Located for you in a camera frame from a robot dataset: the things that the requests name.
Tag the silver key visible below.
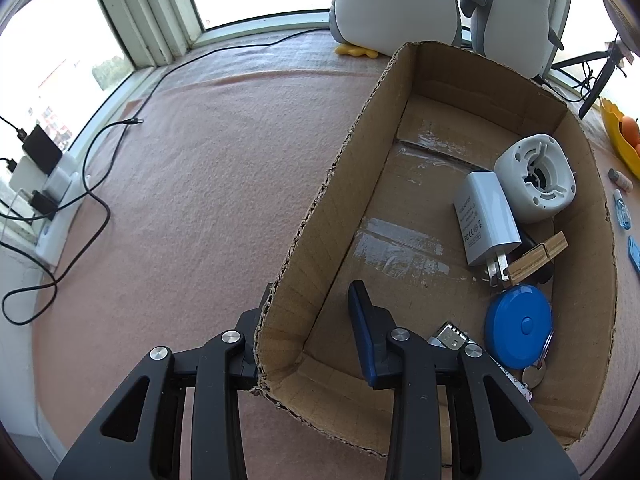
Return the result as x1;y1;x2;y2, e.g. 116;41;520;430
520;327;556;391

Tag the patterned white lighter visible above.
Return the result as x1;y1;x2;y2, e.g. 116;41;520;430
427;322;532;403

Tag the white wall charger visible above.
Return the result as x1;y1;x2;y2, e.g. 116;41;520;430
452;171;523;288

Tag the large penguin plush toy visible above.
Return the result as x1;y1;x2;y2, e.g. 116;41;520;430
314;0;487;61

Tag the white round device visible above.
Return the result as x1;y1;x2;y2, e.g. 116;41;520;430
494;133;578;224

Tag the white power adapter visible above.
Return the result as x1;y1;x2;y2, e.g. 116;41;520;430
10;157;51;192

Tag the black adapter cable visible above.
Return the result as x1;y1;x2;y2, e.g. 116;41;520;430
0;116;28;140

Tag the black tripod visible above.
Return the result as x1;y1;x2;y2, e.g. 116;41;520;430
550;35;636;120

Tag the black cable with loose plug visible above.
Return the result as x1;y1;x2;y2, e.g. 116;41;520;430
1;117;144;326

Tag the long black cable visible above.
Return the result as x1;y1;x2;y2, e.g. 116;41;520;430
65;27;331;161

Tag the blue round tape measure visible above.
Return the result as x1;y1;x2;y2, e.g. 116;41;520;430
484;284;553;368

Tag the small blue bottle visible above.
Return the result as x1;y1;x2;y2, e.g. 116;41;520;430
612;189;632;231

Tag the white power strip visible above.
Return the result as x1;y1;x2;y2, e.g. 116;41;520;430
35;152;88;268

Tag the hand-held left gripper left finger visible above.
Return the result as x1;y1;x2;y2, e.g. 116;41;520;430
52;307;273;480

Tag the yellow bowl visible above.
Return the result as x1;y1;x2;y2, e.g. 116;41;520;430
599;97;640;181

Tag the wooden clothespin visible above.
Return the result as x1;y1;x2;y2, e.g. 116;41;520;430
501;231;569;285

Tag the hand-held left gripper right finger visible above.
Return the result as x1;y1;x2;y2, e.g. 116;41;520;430
347;280;581;480

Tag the pink blanket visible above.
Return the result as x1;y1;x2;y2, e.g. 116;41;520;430
30;30;640;480

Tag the small penguin plush toy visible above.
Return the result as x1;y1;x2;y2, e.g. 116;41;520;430
460;0;565;80

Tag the small black plug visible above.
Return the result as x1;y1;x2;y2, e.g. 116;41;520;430
30;190;58;221

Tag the white window frame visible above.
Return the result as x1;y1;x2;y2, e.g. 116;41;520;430
0;0;576;111

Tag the cardboard box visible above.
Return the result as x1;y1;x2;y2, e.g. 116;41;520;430
252;41;618;458

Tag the black power adapter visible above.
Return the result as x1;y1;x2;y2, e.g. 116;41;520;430
22;126;63;175

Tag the orange fruit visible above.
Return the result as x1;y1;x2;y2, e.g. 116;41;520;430
620;116;640;147

